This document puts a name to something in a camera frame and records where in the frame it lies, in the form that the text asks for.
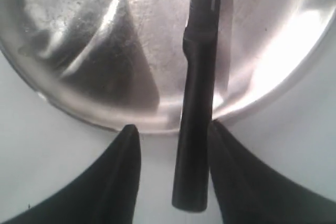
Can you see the round stainless steel plate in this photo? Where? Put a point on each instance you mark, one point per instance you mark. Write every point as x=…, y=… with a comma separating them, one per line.
x=116, y=62

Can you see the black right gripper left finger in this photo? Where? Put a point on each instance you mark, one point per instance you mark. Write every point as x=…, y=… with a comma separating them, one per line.
x=106, y=192

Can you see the black kitchen knife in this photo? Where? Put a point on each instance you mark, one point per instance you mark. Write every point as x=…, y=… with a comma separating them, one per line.
x=190, y=186

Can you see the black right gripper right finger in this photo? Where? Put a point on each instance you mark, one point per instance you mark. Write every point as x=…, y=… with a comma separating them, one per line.
x=249, y=191

